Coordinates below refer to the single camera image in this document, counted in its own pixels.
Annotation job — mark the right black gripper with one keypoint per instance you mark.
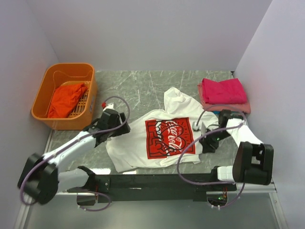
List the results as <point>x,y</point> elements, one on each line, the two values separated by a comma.
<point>208,142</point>

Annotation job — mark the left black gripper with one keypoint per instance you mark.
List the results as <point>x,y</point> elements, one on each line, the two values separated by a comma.
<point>124,124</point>

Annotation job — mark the white printed t-shirt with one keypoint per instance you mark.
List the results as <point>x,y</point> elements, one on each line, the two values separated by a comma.
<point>158,138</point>

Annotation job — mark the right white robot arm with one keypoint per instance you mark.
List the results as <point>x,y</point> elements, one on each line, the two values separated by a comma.
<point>253,163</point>

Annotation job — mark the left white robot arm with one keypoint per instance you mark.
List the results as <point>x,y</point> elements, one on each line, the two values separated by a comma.
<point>44,176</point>

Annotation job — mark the folded salmon t-shirt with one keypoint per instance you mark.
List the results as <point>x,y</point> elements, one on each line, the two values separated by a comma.
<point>245,108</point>

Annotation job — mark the folded magenta t-shirt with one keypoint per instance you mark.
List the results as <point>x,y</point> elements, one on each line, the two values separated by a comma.
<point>224,92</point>

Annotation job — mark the orange plastic laundry basket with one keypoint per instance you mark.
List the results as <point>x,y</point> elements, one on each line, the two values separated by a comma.
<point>65,74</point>

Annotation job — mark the black base crossbar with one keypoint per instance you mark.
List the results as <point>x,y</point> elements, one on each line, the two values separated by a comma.
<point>151,187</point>

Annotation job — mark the orange t-shirt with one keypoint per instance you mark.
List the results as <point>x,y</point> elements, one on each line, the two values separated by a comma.
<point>65,99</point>

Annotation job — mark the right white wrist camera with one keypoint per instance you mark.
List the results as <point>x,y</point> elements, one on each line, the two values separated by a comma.
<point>199,127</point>

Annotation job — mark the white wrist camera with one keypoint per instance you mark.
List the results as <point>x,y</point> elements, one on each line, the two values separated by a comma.
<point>106,106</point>
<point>199,127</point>

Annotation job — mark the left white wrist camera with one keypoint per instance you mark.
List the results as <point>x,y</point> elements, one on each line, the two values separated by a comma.
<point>106,106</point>

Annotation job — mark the aluminium frame rail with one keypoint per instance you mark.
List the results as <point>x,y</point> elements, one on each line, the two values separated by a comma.
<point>42,177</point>

